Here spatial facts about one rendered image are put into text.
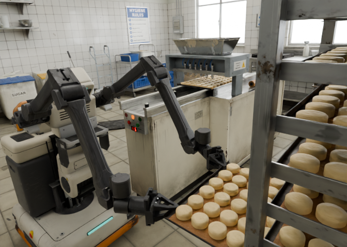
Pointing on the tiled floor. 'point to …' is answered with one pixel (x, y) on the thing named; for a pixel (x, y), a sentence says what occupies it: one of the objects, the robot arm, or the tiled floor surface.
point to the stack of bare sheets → (113, 124)
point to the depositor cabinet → (235, 122)
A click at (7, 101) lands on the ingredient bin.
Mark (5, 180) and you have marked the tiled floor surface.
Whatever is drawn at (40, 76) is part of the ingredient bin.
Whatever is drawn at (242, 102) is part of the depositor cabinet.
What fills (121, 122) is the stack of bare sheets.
